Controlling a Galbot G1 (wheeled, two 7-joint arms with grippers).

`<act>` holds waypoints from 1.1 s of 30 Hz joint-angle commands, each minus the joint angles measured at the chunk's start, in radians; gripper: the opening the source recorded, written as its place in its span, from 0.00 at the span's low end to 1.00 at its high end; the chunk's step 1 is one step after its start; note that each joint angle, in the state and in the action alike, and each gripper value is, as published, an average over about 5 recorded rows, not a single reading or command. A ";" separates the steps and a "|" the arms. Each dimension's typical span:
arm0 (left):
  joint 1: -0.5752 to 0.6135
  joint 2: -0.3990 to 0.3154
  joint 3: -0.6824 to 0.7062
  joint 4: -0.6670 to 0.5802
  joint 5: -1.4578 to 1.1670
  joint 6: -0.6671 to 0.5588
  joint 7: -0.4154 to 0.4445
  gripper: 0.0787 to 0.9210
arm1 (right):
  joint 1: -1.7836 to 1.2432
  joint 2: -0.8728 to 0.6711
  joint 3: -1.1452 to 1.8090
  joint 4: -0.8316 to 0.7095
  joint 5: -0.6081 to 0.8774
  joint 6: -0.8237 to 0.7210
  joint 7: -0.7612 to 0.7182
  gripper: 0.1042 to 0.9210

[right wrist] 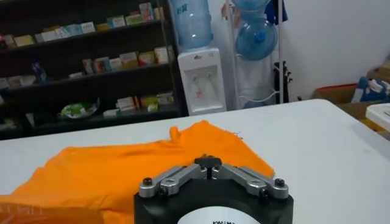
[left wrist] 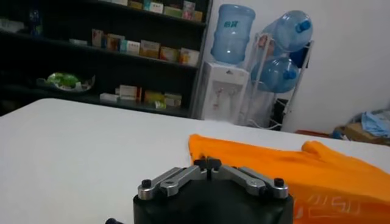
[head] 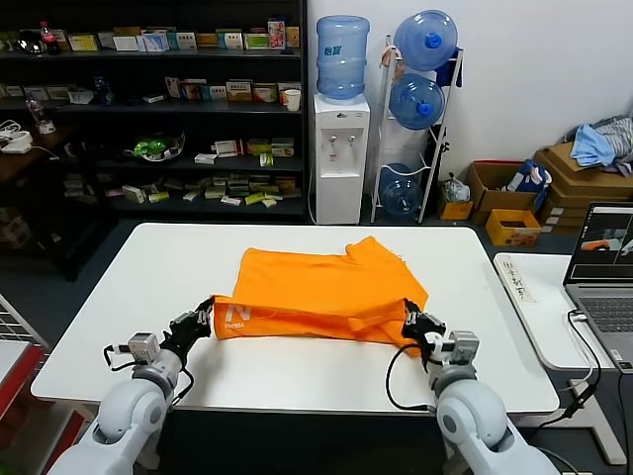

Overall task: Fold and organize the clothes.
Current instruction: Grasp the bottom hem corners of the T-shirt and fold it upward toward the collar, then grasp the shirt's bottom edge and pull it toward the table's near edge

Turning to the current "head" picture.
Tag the flat yellow box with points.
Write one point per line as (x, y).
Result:
(206, 40)

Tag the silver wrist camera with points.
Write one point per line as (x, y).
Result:
(462, 349)
(143, 349)

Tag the small green box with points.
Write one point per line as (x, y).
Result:
(267, 160)

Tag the small white yellow box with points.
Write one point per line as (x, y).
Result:
(270, 203)

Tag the bowl of green fruit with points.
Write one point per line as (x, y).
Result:
(154, 148)

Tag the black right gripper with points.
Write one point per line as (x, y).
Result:
(415, 336)

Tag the green orange box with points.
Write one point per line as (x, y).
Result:
(264, 93)

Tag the white orange box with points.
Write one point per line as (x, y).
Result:
(191, 92)
(282, 148)

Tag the cola bottle red cap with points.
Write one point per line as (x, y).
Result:
(48, 42)

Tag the blue white package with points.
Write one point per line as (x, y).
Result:
(536, 178)

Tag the pink hanging cloth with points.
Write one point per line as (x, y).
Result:
(387, 57)

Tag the white water dispenser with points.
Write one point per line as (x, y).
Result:
(341, 163)

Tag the grey striped cloth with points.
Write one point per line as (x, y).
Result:
(623, 133)

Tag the tall pink box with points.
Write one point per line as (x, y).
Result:
(276, 35)

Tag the large brown cardboard box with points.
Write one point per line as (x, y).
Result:
(569, 173)

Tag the dark wooden desk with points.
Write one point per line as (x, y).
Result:
(20, 163)

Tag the large white table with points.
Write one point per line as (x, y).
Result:
(148, 277)

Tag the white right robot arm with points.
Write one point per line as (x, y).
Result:
(470, 415)

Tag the red white cart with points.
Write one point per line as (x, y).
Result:
(20, 376)

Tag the labelled blue water jug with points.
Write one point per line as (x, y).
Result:
(342, 59)

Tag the blue plastic bottle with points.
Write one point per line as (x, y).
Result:
(102, 89)

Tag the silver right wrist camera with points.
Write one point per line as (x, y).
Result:
(462, 349)

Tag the brown yellow box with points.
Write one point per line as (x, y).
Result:
(285, 185)

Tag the flat white red box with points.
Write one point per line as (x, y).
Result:
(231, 201)

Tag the white paper cup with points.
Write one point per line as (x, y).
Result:
(292, 101)

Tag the black shelf unit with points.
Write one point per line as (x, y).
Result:
(148, 110)

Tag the small white side table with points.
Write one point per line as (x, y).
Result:
(539, 297)

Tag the crumpled plastic bag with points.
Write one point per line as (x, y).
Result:
(455, 189)

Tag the open cardboard box red rim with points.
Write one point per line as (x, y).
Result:
(494, 198)

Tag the tall white red box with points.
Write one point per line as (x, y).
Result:
(172, 88)

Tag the lime green box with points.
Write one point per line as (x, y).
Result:
(254, 199)
(158, 197)

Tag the yellow red box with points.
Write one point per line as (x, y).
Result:
(289, 85)

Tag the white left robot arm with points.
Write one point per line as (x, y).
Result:
(123, 410)

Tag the grey laptop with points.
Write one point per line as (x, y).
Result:
(608, 307)

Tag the orange yellow fruit box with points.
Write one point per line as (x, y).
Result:
(514, 236)

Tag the white power strip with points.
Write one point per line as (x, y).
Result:
(17, 143)

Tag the clear bottle purple contents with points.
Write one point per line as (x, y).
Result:
(38, 111)

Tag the orange t-shirt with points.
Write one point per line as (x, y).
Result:
(321, 287)

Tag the brown cardboard box white labels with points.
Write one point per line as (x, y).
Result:
(564, 213)

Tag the light blue cloth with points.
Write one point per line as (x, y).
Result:
(591, 143)

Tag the small yellow cardboard box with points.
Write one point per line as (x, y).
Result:
(455, 210)

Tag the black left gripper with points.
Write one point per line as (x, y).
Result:
(180, 339)

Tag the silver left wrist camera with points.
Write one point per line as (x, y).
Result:
(143, 349)

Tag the white teal yellow box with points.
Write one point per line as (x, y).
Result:
(230, 40)

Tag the dark blue hanging cloth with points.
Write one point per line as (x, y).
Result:
(447, 74)

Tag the shiny black helmet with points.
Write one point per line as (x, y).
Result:
(30, 43)

